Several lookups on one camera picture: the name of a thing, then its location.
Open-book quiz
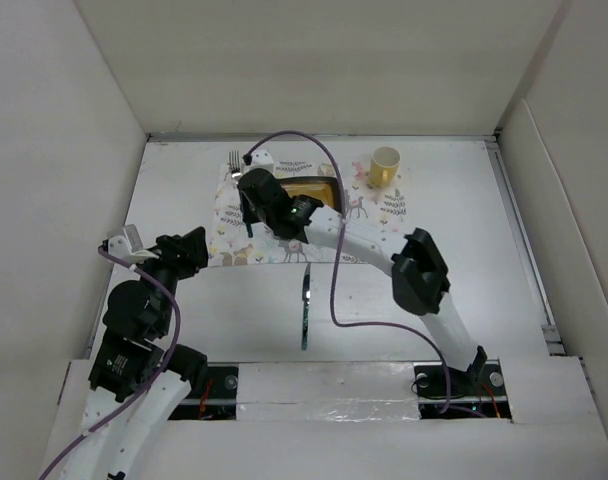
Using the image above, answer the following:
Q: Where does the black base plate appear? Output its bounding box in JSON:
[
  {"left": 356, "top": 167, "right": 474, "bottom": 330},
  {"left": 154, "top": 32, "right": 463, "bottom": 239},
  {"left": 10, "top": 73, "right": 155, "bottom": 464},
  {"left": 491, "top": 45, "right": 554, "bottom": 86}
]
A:
[
  {"left": 169, "top": 363, "right": 239, "bottom": 421},
  {"left": 410, "top": 361, "right": 512, "bottom": 420}
]

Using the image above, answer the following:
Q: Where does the knife with teal handle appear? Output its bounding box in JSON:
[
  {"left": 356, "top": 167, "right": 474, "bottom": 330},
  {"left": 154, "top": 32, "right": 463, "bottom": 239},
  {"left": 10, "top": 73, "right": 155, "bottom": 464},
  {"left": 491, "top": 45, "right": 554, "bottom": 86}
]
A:
[{"left": 301, "top": 263, "right": 311, "bottom": 351}]

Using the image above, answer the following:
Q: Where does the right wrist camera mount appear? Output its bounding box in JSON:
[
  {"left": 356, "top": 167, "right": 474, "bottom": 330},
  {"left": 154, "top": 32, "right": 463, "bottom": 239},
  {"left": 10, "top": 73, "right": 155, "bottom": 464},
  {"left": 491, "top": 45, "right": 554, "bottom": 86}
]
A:
[{"left": 248, "top": 149, "right": 274, "bottom": 173}]

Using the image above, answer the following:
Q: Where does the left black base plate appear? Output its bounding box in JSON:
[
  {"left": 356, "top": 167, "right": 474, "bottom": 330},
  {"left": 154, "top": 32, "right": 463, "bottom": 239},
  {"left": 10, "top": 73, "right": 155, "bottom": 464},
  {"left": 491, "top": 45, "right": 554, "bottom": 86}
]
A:
[{"left": 169, "top": 363, "right": 239, "bottom": 421}]

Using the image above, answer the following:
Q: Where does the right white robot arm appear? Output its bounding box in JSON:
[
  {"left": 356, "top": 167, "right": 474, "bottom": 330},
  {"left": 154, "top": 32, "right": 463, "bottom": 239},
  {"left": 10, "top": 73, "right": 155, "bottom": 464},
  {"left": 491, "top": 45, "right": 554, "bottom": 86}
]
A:
[{"left": 235, "top": 168, "right": 487, "bottom": 394}]

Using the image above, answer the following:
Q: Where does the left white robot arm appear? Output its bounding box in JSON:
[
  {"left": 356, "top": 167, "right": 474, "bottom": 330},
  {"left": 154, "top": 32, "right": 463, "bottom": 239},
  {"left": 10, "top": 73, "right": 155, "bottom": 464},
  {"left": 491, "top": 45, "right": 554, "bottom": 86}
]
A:
[{"left": 61, "top": 225, "right": 208, "bottom": 479}]

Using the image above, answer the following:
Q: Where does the floral animal print cloth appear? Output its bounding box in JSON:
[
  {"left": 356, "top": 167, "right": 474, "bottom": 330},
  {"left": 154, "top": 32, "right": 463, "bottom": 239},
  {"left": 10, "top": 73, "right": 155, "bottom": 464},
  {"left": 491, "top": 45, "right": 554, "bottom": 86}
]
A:
[{"left": 209, "top": 165, "right": 412, "bottom": 275}]

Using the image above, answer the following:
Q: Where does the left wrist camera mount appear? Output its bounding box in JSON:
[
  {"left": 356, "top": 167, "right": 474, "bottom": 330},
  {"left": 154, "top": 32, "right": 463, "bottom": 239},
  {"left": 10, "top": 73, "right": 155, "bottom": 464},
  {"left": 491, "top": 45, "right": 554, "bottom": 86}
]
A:
[{"left": 102, "top": 224, "right": 155, "bottom": 265}]

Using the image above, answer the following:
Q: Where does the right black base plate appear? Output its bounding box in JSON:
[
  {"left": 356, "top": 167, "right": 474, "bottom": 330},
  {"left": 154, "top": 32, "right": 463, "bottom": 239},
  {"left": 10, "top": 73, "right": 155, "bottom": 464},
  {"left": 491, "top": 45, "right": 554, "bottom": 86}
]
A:
[{"left": 410, "top": 361, "right": 512, "bottom": 420}]

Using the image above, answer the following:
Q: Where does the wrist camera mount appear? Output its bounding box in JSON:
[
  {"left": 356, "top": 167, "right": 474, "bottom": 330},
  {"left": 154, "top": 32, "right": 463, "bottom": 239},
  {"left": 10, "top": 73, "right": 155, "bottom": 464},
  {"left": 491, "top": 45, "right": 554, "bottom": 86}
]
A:
[
  {"left": 102, "top": 224, "right": 155, "bottom": 265},
  {"left": 248, "top": 149, "right": 274, "bottom": 173}
]

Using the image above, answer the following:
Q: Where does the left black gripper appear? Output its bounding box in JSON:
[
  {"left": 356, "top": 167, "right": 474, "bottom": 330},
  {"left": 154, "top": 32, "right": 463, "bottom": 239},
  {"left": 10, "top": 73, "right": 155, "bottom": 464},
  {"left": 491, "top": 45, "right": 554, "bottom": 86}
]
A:
[{"left": 130, "top": 225, "right": 207, "bottom": 334}]

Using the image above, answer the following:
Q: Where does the fork with teal handle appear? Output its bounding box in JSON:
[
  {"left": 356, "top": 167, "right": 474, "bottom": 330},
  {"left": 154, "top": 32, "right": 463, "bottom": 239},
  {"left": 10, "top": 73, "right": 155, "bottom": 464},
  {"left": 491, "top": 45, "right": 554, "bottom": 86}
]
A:
[{"left": 228, "top": 150, "right": 254, "bottom": 239}]

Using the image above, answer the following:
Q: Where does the square yellow black plate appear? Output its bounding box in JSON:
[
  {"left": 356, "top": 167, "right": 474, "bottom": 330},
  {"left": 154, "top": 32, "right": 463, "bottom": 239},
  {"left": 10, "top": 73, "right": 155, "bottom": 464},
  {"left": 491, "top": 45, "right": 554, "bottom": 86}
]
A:
[{"left": 279, "top": 176, "right": 342, "bottom": 213}]

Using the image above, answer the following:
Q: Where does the yellow mug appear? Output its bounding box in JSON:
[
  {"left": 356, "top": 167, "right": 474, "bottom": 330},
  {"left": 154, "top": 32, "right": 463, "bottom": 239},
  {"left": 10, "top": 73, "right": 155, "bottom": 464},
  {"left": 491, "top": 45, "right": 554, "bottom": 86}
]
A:
[{"left": 368, "top": 146, "right": 401, "bottom": 189}]

